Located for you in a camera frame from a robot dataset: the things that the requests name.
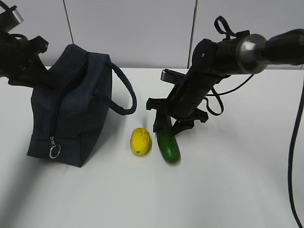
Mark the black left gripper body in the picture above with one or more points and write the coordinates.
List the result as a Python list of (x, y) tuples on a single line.
[(16, 49)]

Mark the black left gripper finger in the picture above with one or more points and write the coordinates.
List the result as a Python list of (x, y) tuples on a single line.
[(32, 73)]

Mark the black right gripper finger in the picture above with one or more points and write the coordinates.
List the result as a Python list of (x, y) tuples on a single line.
[(162, 122), (179, 127)]

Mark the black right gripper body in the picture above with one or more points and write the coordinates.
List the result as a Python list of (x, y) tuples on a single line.
[(182, 102)]

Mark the green cucumber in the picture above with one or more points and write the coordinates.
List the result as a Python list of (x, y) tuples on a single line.
[(168, 146)]

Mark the dark blue lunch bag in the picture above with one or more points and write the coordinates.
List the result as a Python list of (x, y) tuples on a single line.
[(68, 120)]

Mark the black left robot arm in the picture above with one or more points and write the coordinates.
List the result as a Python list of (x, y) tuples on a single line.
[(20, 62)]

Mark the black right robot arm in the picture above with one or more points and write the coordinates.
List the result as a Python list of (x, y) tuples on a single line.
[(247, 54)]

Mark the yellow lemon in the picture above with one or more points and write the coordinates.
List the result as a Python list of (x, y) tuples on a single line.
[(140, 141)]

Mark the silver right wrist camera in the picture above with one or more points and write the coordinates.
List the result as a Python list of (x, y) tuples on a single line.
[(172, 77)]

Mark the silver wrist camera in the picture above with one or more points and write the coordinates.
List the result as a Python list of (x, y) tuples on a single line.
[(172, 77), (10, 17)]

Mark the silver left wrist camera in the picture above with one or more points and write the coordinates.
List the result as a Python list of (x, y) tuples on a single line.
[(10, 17)]

